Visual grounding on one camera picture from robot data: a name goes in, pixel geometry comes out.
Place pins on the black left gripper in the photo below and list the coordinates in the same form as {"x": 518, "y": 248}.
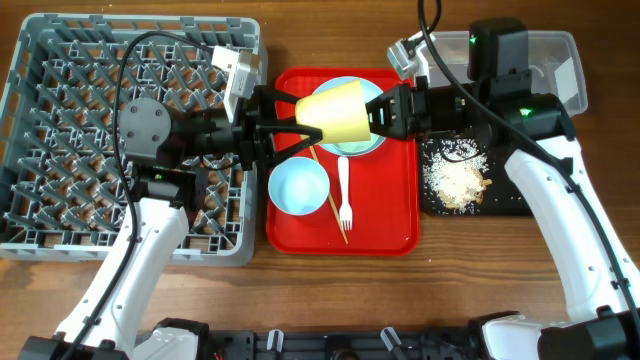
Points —
{"x": 245, "y": 132}

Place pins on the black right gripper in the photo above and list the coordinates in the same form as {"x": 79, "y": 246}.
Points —
{"x": 411, "y": 111}

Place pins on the yellow plastic cup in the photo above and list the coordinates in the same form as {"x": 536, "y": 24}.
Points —
{"x": 339, "y": 113}

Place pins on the light blue bowl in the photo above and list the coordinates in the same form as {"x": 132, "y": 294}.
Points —
{"x": 299, "y": 186}

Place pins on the rice and nut scraps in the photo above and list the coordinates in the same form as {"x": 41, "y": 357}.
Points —
{"x": 454, "y": 177}

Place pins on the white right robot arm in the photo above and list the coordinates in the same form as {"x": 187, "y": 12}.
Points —
{"x": 498, "y": 108}

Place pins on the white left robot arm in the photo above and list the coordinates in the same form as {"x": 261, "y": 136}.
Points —
{"x": 162, "y": 203}

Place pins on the clear plastic waste bin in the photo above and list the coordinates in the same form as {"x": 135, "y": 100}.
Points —
{"x": 552, "y": 56}

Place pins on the grey plastic dishwasher rack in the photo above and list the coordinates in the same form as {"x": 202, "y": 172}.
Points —
{"x": 61, "y": 196}

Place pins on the light blue round plate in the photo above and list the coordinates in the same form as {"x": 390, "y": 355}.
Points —
{"x": 351, "y": 149}

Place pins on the white plastic fork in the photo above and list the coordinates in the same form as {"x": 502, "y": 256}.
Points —
{"x": 345, "y": 211}

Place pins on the red plastic tray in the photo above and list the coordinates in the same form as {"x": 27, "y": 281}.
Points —
{"x": 383, "y": 187}

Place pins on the wooden chopstick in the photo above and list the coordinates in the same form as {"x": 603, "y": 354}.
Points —
{"x": 331, "y": 200}

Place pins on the black plastic tray bin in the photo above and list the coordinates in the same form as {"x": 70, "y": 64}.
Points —
{"x": 502, "y": 198}

